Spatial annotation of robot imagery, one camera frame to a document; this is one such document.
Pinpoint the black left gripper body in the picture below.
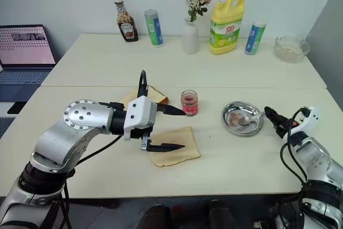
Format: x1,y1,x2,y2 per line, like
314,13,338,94
130,102,165,141

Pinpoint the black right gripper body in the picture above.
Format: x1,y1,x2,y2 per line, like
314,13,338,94
275,116,299,140

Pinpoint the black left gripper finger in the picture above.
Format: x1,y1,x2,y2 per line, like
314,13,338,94
140,133,186,153
162,104,188,117

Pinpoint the toasted bread slice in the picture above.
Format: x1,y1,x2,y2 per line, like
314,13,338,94
120,84,169,107
149,125,202,168

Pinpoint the glass jar of red jam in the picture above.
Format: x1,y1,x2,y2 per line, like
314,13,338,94
180,89,200,118

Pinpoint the small spoon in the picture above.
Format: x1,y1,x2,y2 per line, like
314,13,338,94
237,113,267,127

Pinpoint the round silver metal plate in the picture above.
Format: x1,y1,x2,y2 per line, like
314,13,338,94
221,101,265,138

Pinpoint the clear glass bowl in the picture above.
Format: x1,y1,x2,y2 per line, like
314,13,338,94
273,35,311,64

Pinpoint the dark rounded shape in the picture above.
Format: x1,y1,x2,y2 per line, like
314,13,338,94
138,204,173,229
265,202,305,229

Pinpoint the white ceramic vase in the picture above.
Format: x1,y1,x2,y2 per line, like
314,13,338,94
183,17,200,55

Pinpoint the blue green labelled canister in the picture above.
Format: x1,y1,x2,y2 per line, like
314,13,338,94
144,9,165,49
243,19,267,56

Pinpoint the grey partition panel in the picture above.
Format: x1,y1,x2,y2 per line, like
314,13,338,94
304,5,343,90

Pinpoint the yellow detergent pump bottle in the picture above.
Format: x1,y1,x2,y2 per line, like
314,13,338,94
208,0,245,56

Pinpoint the brown ketchup bottle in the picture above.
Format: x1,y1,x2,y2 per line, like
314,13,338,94
112,0,139,43

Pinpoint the flat black device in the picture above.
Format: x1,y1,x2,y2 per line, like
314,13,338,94
7,101,27,115

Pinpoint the open laptop computer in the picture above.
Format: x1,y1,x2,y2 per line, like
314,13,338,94
0,24,58,93

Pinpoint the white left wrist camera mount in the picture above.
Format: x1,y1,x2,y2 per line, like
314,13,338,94
123,97,158,142

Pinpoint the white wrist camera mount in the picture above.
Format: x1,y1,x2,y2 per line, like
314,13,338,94
290,106,321,134
123,97,158,142

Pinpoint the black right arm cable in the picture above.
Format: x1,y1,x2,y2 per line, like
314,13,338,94
279,107,309,204

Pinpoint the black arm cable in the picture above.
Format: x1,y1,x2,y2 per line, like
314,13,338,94
279,107,309,204
60,70,150,229

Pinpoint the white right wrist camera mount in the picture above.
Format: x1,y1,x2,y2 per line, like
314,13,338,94
290,106,321,134

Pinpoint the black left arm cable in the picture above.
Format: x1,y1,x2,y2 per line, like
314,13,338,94
60,70,150,229

